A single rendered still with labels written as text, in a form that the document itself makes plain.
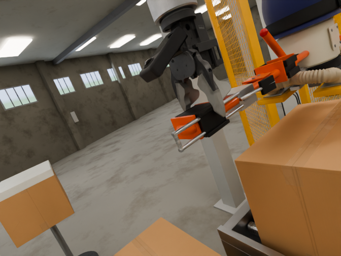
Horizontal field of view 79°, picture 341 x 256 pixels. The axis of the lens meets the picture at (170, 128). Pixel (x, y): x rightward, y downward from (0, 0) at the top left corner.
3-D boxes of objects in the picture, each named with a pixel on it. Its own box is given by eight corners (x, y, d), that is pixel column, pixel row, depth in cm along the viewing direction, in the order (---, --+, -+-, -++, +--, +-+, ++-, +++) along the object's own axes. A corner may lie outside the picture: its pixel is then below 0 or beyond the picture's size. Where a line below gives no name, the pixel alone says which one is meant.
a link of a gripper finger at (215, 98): (247, 101, 40) (220, 63, 41) (229, 112, 37) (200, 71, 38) (237, 108, 42) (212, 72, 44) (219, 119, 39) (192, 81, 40)
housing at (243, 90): (236, 103, 56) (231, 88, 55) (259, 99, 50) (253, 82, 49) (220, 114, 52) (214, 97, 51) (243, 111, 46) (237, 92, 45)
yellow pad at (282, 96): (294, 78, 98) (291, 68, 97) (317, 72, 90) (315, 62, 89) (258, 105, 81) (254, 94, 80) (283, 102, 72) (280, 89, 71)
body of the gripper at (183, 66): (226, 65, 42) (207, 5, 40) (197, 77, 38) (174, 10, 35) (201, 75, 49) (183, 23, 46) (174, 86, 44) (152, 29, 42)
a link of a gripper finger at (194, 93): (205, 113, 50) (204, 75, 46) (188, 122, 47) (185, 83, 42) (196, 109, 52) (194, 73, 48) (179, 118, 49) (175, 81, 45)
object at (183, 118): (203, 123, 50) (195, 103, 49) (227, 121, 44) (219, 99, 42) (178, 139, 45) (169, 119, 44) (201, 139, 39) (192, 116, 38)
